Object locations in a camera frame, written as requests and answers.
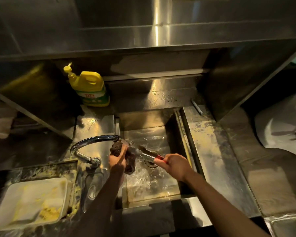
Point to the person's right hand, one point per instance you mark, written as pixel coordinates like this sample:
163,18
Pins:
175,166

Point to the person's left hand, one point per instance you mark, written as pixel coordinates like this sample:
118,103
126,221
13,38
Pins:
117,160

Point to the person's right fingers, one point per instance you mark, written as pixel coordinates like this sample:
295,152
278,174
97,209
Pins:
162,163

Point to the person's left fingers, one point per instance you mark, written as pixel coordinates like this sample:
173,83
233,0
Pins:
124,150

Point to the dark brown scrubbing sponge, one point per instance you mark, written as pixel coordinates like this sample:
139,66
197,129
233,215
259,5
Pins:
124,155

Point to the person's right forearm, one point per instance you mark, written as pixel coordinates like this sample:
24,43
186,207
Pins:
219,207

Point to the person's left forearm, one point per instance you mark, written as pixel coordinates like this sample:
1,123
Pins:
101,202

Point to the round sink drain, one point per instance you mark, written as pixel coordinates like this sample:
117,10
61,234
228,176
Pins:
151,163

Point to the stainless steel sink basin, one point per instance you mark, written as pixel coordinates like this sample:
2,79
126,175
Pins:
150,160

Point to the curved chrome sink faucet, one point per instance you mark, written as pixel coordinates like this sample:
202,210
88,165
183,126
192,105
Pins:
88,148

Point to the clear glass lid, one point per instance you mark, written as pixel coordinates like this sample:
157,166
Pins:
93,187

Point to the small metal rod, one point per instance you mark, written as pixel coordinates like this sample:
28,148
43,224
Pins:
196,107

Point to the yellow dish soap bottle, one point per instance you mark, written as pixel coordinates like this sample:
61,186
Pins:
90,88

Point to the white rectangular plastic tray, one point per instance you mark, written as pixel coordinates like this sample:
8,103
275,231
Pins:
33,203

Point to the stainless steel shelf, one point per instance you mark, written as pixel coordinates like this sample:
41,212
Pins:
148,34

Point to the large white plastic bag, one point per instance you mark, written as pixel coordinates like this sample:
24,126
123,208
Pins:
282,123

